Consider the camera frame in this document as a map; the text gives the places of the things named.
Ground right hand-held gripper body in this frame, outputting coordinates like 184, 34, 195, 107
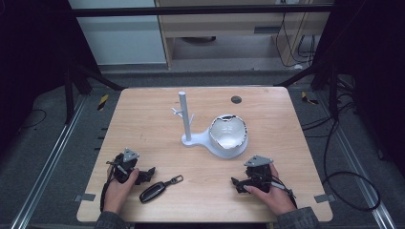
243, 155, 275, 194

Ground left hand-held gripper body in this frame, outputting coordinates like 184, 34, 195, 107
112, 147, 141, 184

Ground black car key fob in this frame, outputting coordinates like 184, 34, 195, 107
139, 174, 184, 204

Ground person's left hand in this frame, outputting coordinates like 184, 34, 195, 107
102, 165, 140, 215

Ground person's right hand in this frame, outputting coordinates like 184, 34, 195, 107
243, 163, 297, 217

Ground white ceramic bowl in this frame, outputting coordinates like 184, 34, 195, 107
208, 114, 249, 151

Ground grey tape piece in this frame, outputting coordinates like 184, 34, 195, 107
73, 193, 96, 203
313, 193, 337, 204

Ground white key rack with base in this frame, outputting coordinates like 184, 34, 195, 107
170, 91, 249, 160

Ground yellow black floor tape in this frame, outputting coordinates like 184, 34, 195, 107
96, 94, 110, 113
300, 91, 320, 106

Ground black metal stand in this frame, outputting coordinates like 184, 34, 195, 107
62, 61, 128, 126
272, 59, 341, 121

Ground white cabinet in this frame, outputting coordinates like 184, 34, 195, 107
68, 0, 168, 67

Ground dark curtain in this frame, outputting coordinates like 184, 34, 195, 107
0, 0, 102, 156
313, 0, 405, 179

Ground light wooden cabinet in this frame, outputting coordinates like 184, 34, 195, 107
154, 0, 333, 70

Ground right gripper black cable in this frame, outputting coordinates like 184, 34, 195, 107
270, 180, 299, 210

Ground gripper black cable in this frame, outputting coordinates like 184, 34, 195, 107
99, 160, 120, 213
270, 180, 299, 210

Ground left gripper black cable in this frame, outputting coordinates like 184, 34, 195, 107
99, 160, 120, 213

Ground aluminium floor rail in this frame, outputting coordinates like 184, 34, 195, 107
318, 91, 398, 229
10, 94, 88, 229

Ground thin black floor cable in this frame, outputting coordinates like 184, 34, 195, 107
18, 108, 48, 130

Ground black looped floor cable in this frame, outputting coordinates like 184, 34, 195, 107
300, 74, 382, 213

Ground black hanging cables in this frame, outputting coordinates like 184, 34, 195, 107
274, 11, 317, 69

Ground black horizontal frame bar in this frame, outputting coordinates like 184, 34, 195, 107
71, 5, 334, 18

